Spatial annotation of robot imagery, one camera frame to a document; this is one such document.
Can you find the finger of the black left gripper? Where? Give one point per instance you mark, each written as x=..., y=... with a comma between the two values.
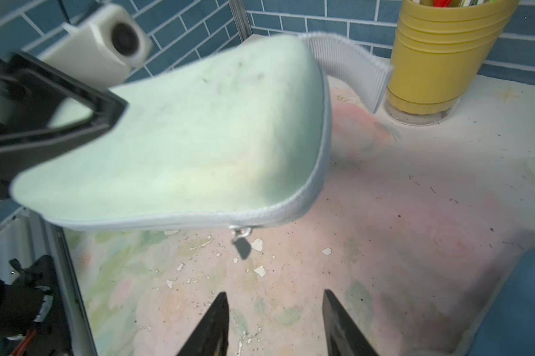
x=31, y=92

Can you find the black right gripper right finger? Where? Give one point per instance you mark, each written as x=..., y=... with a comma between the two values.
x=343, y=337

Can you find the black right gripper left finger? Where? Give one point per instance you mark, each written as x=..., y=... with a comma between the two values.
x=210, y=337

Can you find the aluminium corner post left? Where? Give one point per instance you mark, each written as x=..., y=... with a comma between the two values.
x=239, y=12

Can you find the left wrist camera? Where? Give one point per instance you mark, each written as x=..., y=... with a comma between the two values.
x=102, y=49

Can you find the grey case front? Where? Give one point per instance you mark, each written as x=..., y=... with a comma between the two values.
x=239, y=140

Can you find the markers in cup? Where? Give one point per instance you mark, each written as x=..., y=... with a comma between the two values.
x=452, y=3

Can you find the aluminium front rail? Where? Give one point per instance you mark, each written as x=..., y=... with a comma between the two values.
x=50, y=239

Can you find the yellow pen cup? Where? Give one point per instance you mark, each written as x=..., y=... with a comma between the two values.
x=437, y=53

